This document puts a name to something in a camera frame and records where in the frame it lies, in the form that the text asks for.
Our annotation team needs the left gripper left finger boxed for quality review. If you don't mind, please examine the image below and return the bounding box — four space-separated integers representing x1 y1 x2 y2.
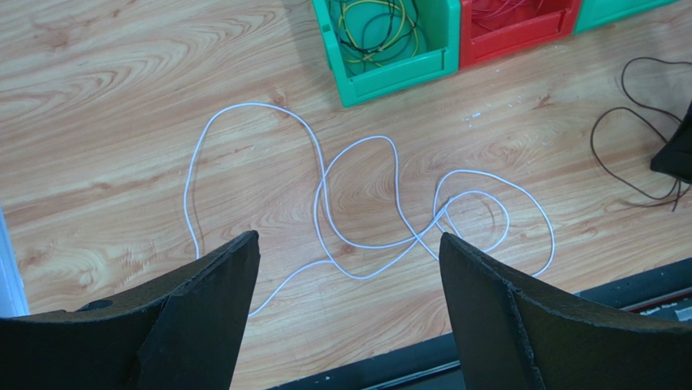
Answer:
1 231 261 389

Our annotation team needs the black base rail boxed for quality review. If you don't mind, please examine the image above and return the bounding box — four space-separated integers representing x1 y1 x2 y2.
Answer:
281 258 691 389

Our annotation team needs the green plastic bin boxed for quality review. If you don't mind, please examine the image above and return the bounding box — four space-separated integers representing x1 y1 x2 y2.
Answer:
313 1 461 107
573 0 677 34

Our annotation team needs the red wire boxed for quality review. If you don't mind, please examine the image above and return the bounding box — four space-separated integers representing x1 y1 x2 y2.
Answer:
469 0 547 23

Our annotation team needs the left green plastic bin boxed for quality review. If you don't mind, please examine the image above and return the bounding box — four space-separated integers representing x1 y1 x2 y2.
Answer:
313 1 461 107

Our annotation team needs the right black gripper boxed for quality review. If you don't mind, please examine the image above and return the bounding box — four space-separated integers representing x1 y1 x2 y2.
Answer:
650 106 692 184

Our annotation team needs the right green plastic bin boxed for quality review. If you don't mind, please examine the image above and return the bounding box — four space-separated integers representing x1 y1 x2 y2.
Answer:
573 0 677 34

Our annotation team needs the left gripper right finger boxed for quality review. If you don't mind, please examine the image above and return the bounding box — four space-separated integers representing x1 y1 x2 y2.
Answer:
439 233 691 389

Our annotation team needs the red plastic bin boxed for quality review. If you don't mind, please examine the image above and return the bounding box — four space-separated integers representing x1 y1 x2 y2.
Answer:
459 0 582 68

